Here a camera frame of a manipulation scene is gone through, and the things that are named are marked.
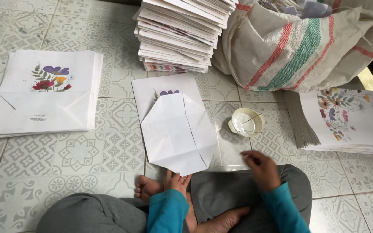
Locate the person's grey trousers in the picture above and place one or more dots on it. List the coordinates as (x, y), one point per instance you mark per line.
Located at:
(206, 204)

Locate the white glue bowl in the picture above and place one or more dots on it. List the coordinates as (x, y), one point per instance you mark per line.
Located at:
(246, 122)

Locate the person's right fingers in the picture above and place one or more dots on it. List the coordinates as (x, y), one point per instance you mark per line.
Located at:
(248, 157)

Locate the white floral paper bag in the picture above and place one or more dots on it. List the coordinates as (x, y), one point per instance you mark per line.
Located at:
(176, 129)

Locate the stack of finished floral bags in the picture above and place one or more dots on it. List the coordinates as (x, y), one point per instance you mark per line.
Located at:
(44, 97)

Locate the striped woven plastic sack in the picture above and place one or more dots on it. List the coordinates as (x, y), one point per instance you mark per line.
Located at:
(296, 45)

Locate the person's left hand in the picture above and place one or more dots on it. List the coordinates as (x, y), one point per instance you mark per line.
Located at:
(175, 182)

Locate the person's left foot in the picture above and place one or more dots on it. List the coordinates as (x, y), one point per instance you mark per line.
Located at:
(148, 187)

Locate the person's right foot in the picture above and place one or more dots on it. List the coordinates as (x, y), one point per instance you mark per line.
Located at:
(220, 221)

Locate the tall stack of flat bags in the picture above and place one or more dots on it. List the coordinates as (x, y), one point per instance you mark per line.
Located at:
(181, 35)

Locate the person's right hand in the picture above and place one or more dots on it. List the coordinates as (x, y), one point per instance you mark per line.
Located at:
(265, 173)

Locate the stack of unfolded floral sheets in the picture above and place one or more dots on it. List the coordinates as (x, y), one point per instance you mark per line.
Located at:
(345, 119)

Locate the thin glue stick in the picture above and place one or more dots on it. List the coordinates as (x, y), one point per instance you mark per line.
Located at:
(250, 119)

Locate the person's left fingers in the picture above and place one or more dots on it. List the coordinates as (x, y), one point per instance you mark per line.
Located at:
(180, 177)

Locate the person's foot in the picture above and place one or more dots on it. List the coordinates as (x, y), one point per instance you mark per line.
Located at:
(148, 187)
(220, 221)

